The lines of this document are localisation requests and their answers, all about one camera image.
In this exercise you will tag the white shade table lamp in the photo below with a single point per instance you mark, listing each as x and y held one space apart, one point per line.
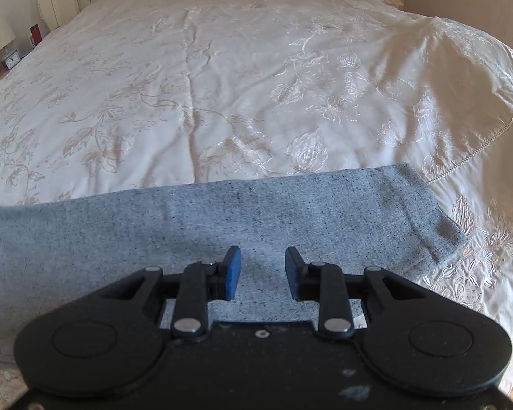
2 34

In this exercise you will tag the cream embroidered bedspread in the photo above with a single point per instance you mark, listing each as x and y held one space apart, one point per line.
239 72

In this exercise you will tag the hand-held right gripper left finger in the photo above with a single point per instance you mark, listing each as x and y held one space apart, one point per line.
232 271

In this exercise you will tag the grey speckled pants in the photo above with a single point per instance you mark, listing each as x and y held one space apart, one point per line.
111 230

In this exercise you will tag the small white clock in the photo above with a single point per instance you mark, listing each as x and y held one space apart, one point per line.
12 59

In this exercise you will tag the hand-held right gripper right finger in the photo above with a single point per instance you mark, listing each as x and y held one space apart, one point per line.
291 271

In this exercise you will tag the red box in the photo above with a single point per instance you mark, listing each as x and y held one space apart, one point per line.
35 34

